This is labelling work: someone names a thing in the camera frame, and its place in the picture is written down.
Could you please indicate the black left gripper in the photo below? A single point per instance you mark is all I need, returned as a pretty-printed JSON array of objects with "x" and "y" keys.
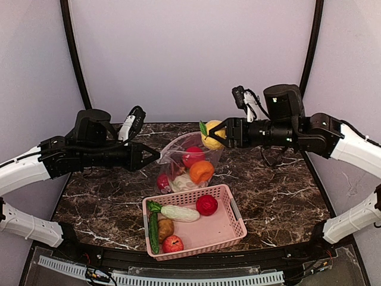
[{"x": 133, "y": 157}]

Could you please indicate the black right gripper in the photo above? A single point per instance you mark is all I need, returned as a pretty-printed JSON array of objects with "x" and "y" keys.
[{"x": 237, "y": 133}]

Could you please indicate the red ball fruit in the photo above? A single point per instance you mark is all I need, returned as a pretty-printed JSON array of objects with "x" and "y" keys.
[{"x": 163, "y": 183}]

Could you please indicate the clear zip top bag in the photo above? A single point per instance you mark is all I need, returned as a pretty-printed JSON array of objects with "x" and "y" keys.
[{"x": 178, "y": 158}]

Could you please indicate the pale green cabbage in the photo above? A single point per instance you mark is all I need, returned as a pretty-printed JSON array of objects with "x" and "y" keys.
[{"x": 184, "y": 183}]

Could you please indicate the orange fruit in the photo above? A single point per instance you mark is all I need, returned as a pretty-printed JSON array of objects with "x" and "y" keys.
[{"x": 201, "y": 171}]

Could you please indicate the green cucumber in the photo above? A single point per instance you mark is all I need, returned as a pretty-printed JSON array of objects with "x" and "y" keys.
[{"x": 154, "y": 209}]

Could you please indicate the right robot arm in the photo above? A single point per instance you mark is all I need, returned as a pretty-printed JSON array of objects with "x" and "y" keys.
[{"x": 321, "y": 134}]

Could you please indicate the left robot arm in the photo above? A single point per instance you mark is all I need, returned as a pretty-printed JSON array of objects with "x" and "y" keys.
[{"x": 93, "y": 142}]

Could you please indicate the white radish vegetable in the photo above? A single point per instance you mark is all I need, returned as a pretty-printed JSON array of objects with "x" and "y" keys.
[{"x": 180, "y": 214}]

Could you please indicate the brown potato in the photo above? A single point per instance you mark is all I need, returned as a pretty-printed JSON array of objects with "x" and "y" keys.
[{"x": 165, "y": 229}]

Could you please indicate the red apple front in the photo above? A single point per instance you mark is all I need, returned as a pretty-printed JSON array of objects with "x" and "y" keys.
[{"x": 172, "y": 243}]

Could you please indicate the pink plastic basket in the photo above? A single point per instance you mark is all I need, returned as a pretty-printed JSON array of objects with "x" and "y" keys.
[{"x": 222, "y": 229}]

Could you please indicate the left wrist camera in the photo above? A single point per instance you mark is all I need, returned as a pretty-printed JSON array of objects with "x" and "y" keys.
[{"x": 132, "y": 124}]

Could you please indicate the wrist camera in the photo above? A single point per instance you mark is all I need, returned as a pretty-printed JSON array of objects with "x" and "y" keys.
[
  {"x": 249, "y": 102},
  {"x": 132, "y": 124}
]

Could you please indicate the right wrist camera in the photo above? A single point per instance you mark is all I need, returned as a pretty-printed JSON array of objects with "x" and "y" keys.
[{"x": 249, "y": 102}]

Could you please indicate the black front rail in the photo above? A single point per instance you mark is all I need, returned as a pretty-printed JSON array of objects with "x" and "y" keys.
[{"x": 289, "y": 258}]

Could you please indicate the black right frame post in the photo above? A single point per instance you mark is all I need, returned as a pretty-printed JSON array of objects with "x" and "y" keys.
[{"x": 312, "y": 45}]

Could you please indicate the black frame post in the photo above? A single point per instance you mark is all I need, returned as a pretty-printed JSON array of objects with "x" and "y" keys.
[
  {"x": 312, "y": 45},
  {"x": 72, "y": 47}
]

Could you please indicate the white cable duct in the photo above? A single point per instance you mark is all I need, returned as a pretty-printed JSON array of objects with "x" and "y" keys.
[{"x": 145, "y": 276}]

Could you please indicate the black left frame post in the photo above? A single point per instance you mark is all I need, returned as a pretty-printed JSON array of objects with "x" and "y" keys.
[{"x": 72, "y": 47}]

